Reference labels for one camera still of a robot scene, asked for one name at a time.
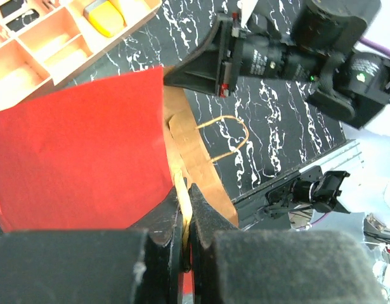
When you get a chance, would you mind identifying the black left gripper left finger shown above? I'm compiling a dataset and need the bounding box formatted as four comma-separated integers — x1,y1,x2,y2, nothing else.
0,189,182,303

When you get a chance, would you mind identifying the yellow box in organizer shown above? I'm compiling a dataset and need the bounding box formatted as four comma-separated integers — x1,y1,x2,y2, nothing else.
83,0,124,38

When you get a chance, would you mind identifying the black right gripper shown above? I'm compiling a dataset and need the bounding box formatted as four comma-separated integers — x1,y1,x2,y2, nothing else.
164,1,390,129

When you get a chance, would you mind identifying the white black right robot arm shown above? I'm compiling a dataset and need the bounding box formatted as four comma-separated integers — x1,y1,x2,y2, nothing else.
164,1,390,136

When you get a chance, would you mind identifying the pink plastic desk organizer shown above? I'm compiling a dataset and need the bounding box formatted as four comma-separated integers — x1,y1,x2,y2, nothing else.
0,0,162,111

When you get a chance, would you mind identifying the black mounting base rail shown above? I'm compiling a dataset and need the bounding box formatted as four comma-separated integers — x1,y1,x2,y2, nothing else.
235,140,361,231

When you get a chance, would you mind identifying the red brown paper bag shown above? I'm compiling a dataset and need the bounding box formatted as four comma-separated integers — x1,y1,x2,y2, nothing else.
0,66,238,232

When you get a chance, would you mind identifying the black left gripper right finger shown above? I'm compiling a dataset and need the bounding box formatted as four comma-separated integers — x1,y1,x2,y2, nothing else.
188,182,387,304

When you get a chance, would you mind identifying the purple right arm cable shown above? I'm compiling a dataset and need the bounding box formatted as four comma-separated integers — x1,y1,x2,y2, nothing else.
359,36,390,61

